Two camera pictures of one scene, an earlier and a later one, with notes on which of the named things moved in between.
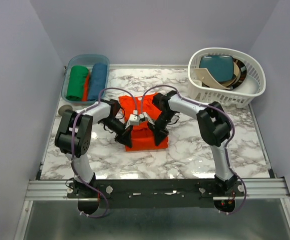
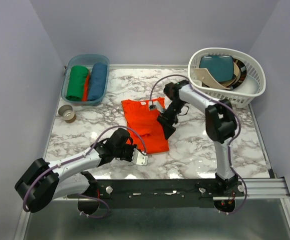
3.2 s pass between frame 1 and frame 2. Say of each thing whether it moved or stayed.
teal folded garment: stayed
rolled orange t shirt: stayed
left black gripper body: moved
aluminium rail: stayed
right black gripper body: moved
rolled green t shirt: stayed
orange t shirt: moved
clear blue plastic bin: stayed
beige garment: stayed
